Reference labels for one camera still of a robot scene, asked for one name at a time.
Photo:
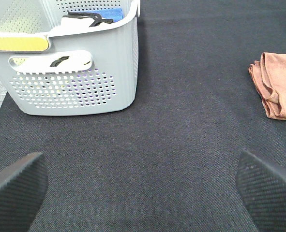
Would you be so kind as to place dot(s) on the grey perforated laundry basket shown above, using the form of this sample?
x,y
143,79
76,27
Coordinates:
x,y
84,71

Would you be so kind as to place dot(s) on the black table cloth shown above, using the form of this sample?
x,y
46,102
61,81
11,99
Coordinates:
x,y
167,163

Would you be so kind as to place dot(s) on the white cloth with black straps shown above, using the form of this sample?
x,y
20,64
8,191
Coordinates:
x,y
83,20

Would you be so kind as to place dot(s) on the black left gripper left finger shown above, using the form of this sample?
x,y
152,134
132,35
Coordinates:
x,y
23,186

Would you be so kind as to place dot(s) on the blue cloth in basket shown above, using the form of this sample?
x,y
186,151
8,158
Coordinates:
x,y
116,14

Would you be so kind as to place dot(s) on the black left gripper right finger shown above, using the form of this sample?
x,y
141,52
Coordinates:
x,y
262,187

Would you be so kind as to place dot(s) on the orange-brown towel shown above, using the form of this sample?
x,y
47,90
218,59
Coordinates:
x,y
269,77

